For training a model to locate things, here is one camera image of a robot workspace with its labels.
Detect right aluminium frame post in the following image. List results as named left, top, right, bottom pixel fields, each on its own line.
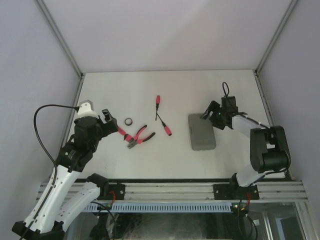
left=253, top=0, right=301, bottom=161

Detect left aluminium frame post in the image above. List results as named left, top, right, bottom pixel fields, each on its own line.
left=33, top=0, right=85, bottom=158

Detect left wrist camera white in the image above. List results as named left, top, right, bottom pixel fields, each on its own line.
left=77, top=100, right=99, bottom=119

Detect grey slotted cable duct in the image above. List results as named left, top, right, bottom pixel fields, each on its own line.
left=84, top=201, right=237, bottom=213

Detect grey plastic tool case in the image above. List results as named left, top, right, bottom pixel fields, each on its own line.
left=188, top=113, right=217, bottom=151

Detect aluminium front rail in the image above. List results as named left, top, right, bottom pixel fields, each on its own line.
left=117, top=181, right=308, bottom=203

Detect red screwdriver lower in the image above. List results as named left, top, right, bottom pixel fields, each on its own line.
left=156, top=113, right=172, bottom=136

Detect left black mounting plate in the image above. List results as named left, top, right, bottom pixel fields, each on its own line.
left=97, top=183, right=126, bottom=201

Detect red screwdriver upper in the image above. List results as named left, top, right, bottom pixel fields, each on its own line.
left=155, top=95, right=161, bottom=120

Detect red utility knife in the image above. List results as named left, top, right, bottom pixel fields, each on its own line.
left=118, top=127, right=133, bottom=143

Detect red screwdriver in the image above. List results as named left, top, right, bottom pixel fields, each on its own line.
left=156, top=113, right=172, bottom=136
left=155, top=95, right=161, bottom=120

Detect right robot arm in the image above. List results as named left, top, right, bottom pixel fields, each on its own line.
left=200, top=96, right=291, bottom=200

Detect red black pliers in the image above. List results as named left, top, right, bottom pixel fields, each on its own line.
left=125, top=124, right=156, bottom=149

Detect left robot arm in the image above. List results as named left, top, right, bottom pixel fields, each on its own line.
left=12, top=106, right=118, bottom=240

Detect black tape roll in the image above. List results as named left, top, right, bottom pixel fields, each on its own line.
left=124, top=117, right=133, bottom=126

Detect aluminium frame post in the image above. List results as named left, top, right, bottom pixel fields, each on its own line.
left=253, top=0, right=301, bottom=161
left=33, top=0, right=85, bottom=158

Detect black mounting plate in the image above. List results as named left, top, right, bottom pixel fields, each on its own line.
left=97, top=183, right=126, bottom=201
left=213, top=184, right=260, bottom=200

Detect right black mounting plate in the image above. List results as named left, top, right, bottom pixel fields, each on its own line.
left=213, top=184, right=260, bottom=200

